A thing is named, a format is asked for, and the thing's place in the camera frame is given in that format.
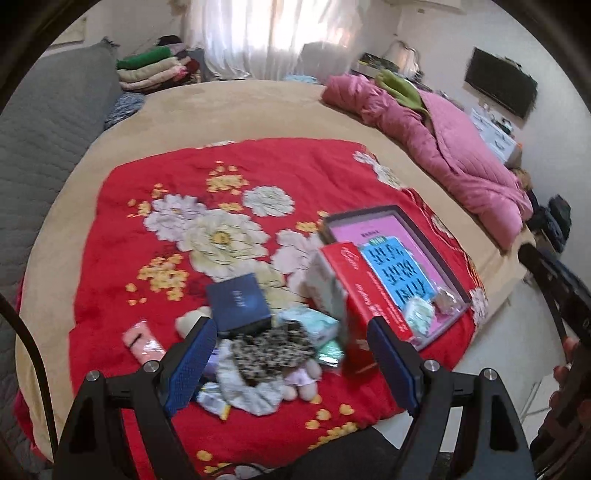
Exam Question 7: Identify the black cable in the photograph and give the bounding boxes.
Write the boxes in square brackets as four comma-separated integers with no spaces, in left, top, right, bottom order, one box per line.
[0,291,58,455]

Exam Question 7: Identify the mint green puff in bag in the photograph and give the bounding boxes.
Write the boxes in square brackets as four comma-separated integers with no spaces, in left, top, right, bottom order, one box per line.
[316,339,347,367]

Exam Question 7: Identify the stack of folded clothes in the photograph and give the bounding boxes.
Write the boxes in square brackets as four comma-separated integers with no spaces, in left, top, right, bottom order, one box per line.
[115,36,213,93]

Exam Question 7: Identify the white curtain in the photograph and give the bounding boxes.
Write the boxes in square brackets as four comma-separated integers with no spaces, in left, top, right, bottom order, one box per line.
[182,0,402,81]

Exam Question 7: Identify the beige plush doll purple dress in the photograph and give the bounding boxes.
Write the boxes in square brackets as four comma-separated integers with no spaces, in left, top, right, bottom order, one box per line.
[279,357,324,402]

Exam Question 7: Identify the black wall television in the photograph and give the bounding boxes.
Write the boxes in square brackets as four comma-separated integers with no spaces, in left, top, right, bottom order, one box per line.
[464,46,539,121]

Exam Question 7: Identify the person's right hand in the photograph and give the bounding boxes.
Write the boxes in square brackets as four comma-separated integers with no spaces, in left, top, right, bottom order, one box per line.
[549,336,581,409]

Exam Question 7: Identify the navy blue box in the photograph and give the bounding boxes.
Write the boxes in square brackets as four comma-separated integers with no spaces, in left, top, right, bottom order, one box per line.
[205,272,273,337]

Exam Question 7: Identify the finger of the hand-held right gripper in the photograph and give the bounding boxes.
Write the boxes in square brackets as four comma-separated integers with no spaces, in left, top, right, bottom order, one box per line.
[517,243,591,344]

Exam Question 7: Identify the white dresser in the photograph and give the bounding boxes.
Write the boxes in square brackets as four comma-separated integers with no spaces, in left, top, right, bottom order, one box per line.
[470,106,518,160]

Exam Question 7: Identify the pink quilt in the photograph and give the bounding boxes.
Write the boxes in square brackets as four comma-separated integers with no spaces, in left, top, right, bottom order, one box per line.
[321,74,534,252]

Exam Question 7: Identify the pink packet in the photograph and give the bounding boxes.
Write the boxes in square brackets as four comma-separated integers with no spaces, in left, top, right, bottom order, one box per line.
[122,318,167,370]

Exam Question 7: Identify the blue patterned cloth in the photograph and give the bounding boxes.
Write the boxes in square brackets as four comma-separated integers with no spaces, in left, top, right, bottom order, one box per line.
[104,91,148,130]

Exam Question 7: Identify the grey quilted headboard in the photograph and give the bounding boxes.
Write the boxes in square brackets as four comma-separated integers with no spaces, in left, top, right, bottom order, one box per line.
[0,39,123,480]

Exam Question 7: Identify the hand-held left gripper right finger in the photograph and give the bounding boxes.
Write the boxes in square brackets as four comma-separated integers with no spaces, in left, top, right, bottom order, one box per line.
[366,316,539,480]

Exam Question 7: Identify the red floral blanket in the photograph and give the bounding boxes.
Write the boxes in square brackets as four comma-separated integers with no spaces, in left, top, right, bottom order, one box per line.
[14,137,490,480]

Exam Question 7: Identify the pink and blue book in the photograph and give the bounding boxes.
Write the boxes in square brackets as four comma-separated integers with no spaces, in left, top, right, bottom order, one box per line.
[330,217,462,344]

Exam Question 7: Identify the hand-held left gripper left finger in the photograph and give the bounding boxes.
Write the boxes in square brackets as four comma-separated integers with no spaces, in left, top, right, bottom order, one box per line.
[53,318,218,480]

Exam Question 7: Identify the red tissue pack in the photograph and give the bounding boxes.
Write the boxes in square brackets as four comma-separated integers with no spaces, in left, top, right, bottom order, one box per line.
[302,242,414,377]

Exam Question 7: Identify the white floral packet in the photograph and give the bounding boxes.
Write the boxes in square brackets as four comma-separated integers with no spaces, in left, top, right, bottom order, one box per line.
[404,295,437,340]

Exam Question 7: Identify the grey chair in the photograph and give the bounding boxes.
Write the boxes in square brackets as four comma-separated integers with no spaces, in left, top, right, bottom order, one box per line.
[300,41,345,84]

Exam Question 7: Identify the leopard print scrunchie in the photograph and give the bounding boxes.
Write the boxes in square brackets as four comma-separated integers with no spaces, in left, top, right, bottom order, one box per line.
[228,323,319,386]

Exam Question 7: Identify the dark bags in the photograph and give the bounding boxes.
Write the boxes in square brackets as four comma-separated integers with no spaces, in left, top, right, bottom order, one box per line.
[526,194,573,252]

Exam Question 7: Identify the person's dark pants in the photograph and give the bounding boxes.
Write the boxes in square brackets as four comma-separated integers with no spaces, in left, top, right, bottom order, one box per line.
[286,425,416,480]

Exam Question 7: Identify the small beige plush toy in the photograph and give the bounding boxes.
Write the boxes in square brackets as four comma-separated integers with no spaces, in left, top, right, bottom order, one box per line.
[174,308,213,342]

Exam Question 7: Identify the green cloth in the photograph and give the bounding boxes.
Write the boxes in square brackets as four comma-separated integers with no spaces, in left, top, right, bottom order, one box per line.
[374,69,428,114]

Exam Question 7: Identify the grey shallow box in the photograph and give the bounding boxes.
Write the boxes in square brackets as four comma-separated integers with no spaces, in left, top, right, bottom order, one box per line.
[320,204,472,349]

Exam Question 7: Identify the small white barcode packet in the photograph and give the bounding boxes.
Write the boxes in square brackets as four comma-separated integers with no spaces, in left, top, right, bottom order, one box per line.
[196,383,232,421]

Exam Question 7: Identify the pale green tissue packet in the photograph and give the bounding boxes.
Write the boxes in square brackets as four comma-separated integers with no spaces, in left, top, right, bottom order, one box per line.
[277,307,340,347]

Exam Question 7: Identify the small clear bag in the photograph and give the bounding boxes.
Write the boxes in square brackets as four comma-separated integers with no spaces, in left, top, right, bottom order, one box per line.
[434,291,462,317]

